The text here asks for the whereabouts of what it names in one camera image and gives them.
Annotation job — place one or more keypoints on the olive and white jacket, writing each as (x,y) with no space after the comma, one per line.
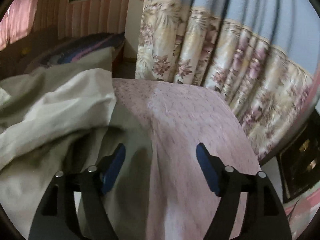
(68,117)

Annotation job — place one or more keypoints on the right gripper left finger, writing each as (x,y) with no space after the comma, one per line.
(57,216)

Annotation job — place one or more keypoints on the dark bed with brown headboard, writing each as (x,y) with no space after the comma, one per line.
(15,57)

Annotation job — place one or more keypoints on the white wardrobe with decals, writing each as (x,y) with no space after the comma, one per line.
(134,12)

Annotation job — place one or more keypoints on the striped dark blanket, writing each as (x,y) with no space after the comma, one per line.
(75,49)

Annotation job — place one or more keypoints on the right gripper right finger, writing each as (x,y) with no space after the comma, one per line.
(264,215)

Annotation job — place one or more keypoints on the dark framed object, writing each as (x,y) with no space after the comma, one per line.
(299,164)

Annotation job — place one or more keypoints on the pink window curtain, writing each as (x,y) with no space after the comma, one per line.
(17,21)

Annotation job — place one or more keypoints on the blue floral curtain right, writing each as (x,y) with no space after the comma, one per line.
(260,55)

